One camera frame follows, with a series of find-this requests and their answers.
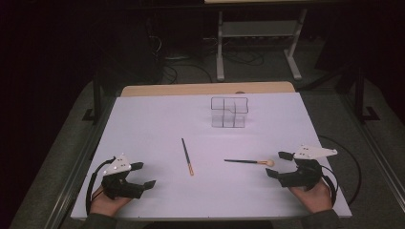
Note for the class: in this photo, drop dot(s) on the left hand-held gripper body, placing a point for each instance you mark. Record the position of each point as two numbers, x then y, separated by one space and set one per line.
119 186

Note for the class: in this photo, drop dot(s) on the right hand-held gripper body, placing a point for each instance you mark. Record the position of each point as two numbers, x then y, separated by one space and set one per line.
304 176

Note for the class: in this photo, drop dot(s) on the round-headed makeup brush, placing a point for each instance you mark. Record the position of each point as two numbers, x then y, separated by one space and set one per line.
269 163

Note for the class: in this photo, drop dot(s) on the thin orange-tipped brush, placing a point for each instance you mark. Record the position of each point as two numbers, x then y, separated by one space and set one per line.
187 157

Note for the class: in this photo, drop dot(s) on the clear plastic organizer box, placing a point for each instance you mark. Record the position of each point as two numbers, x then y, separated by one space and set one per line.
229 121

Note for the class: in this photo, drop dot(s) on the person's left hand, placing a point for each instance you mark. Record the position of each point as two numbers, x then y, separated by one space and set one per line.
106 205

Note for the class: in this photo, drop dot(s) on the person's right hand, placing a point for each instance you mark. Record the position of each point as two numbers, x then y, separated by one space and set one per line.
313 198

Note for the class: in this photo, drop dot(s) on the white board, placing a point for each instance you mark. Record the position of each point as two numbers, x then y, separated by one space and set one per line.
159 127

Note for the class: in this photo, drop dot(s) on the black metal stand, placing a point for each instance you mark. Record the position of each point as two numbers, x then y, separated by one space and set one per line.
359 95
97 98

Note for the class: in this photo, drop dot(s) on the wooden table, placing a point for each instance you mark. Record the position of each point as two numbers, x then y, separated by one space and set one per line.
191 89

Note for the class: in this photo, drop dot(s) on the metal rail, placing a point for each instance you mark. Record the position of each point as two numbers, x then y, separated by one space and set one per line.
76 178
379 152

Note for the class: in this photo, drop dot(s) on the grey metal-frame desk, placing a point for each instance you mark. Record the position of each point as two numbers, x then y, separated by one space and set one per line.
258 28

